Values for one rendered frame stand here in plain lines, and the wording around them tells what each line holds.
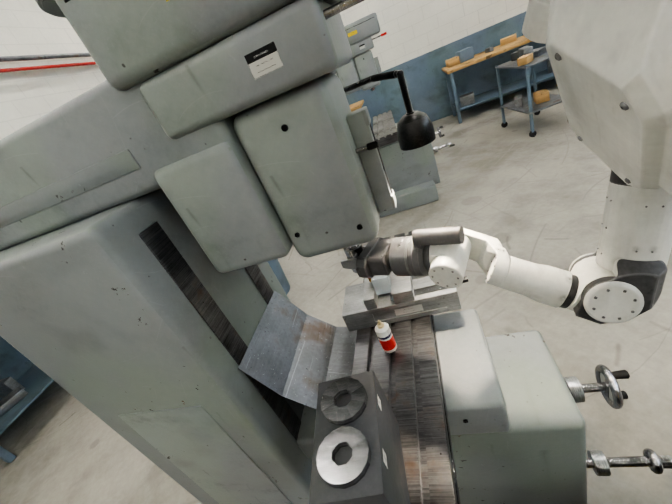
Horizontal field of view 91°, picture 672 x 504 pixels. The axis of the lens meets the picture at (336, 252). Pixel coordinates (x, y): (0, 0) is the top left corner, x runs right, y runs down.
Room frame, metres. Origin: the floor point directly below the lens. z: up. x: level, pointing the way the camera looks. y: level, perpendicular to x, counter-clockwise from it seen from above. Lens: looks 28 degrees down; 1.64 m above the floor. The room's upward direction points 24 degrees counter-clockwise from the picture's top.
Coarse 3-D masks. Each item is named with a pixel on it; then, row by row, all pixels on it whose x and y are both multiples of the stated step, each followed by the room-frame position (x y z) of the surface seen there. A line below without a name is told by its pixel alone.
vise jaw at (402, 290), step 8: (392, 272) 0.86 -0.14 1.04; (392, 280) 0.83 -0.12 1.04; (400, 280) 0.81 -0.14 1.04; (408, 280) 0.79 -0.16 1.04; (392, 288) 0.79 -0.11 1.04; (400, 288) 0.77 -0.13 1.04; (408, 288) 0.76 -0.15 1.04; (392, 296) 0.77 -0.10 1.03; (400, 296) 0.76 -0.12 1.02; (408, 296) 0.75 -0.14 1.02
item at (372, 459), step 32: (320, 384) 0.49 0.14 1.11; (352, 384) 0.45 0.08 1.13; (320, 416) 0.42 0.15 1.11; (352, 416) 0.38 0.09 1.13; (384, 416) 0.41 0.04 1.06; (320, 448) 0.35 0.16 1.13; (352, 448) 0.33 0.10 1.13; (384, 448) 0.34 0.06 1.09; (320, 480) 0.31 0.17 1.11; (352, 480) 0.29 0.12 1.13; (384, 480) 0.28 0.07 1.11
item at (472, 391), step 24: (456, 312) 0.79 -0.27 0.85; (456, 336) 0.70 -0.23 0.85; (480, 336) 0.66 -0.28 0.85; (456, 360) 0.62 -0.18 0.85; (480, 360) 0.59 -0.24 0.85; (456, 384) 0.56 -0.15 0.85; (480, 384) 0.53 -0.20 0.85; (456, 408) 0.50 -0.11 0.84; (480, 408) 0.48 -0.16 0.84; (504, 408) 0.46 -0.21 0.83; (456, 432) 0.50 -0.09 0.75; (480, 432) 0.48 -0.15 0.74
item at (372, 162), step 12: (360, 108) 0.67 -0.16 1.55; (348, 120) 0.65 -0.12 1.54; (360, 120) 0.64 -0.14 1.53; (360, 132) 0.65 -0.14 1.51; (372, 132) 0.66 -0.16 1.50; (360, 144) 0.65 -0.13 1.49; (360, 156) 0.65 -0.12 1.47; (372, 156) 0.64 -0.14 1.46; (372, 168) 0.65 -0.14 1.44; (384, 168) 0.65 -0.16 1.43; (372, 180) 0.65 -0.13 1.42; (384, 180) 0.64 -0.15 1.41; (372, 192) 0.65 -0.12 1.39; (384, 192) 0.64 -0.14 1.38; (384, 204) 0.65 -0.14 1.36
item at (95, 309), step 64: (0, 256) 0.80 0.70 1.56; (64, 256) 0.65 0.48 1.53; (128, 256) 0.65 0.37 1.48; (192, 256) 0.78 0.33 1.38; (0, 320) 0.77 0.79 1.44; (64, 320) 0.71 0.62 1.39; (128, 320) 0.65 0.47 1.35; (192, 320) 0.67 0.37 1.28; (256, 320) 0.84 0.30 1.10; (64, 384) 0.78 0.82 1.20; (128, 384) 0.71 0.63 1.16; (192, 384) 0.64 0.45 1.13; (256, 384) 0.70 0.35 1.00; (192, 448) 0.71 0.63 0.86; (256, 448) 0.64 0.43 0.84
